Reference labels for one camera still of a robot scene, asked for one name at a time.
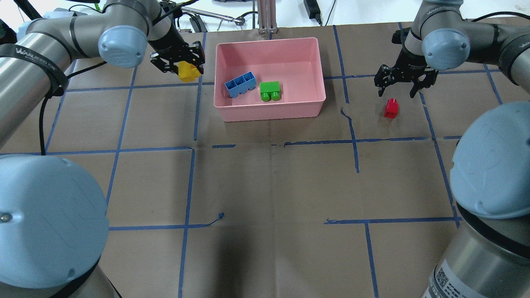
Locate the blue toy block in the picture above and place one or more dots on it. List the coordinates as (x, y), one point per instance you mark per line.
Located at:
(241, 84)

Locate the black power adapter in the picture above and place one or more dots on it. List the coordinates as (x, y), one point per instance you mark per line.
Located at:
(313, 11)

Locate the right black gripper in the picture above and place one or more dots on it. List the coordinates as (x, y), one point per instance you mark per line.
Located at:
(410, 63)

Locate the yellow toy block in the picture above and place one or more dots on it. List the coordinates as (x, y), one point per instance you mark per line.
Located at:
(187, 72)

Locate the pink plastic box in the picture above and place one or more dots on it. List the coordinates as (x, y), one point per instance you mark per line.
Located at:
(295, 63)

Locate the aluminium frame post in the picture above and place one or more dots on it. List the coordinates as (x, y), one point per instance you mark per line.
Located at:
(267, 17)

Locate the green toy block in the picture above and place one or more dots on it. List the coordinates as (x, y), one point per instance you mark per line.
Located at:
(270, 91)

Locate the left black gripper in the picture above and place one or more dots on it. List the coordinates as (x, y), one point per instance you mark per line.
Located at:
(169, 43)

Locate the red toy block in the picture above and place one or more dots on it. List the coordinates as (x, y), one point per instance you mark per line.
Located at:
(391, 109)

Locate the metal rod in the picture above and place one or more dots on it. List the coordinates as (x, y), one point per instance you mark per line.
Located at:
(236, 20)

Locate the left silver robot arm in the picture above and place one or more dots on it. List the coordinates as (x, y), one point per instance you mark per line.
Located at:
(53, 212)

